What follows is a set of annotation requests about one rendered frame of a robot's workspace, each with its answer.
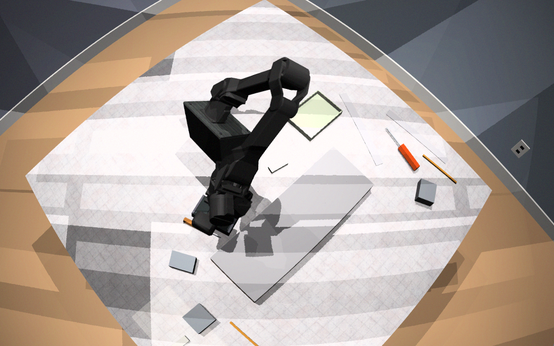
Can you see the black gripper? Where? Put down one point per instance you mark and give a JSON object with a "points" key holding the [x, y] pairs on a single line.
{"points": [[201, 220]]}

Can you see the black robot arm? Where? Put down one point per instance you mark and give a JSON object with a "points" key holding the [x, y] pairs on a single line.
{"points": [[241, 164]]}

